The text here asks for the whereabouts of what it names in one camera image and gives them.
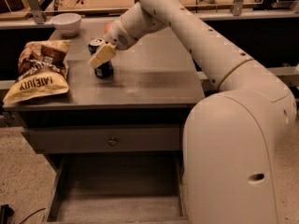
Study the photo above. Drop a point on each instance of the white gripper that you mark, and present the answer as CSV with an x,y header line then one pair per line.
x,y
119,36

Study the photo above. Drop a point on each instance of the blue pepsi can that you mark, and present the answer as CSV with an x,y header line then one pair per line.
x,y
106,69

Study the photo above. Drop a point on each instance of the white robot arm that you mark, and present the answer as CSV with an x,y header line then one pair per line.
x,y
230,137

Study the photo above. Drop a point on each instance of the grey drawer cabinet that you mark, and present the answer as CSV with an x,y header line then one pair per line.
x,y
154,83

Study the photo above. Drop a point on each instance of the open grey middle drawer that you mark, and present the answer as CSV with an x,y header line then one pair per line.
x,y
118,188

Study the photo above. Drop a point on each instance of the orange fruit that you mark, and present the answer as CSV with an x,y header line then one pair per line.
x,y
107,27

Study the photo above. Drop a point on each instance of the white bowl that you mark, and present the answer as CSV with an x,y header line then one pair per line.
x,y
67,24

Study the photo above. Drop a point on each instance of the yellow brown chip bag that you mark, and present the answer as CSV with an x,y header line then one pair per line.
x,y
41,71

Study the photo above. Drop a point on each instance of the wooden background desk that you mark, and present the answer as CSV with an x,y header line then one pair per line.
x,y
102,7

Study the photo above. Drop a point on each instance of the black object on floor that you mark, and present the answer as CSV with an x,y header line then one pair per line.
x,y
5,213

